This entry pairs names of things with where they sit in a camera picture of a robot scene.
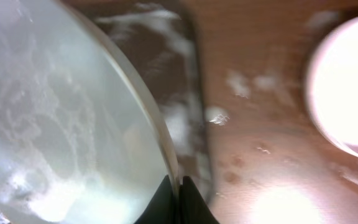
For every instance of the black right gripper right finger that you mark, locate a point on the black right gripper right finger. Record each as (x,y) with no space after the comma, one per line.
(192,207)

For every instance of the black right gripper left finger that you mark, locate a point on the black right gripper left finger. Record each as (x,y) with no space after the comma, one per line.
(162,207)

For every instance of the pale grey plate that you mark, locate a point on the pale grey plate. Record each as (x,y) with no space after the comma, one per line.
(81,137)

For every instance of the pale pink plate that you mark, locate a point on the pale pink plate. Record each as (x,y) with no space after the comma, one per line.
(331,86)

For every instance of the large black soapy tray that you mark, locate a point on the large black soapy tray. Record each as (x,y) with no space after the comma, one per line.
(160,41)

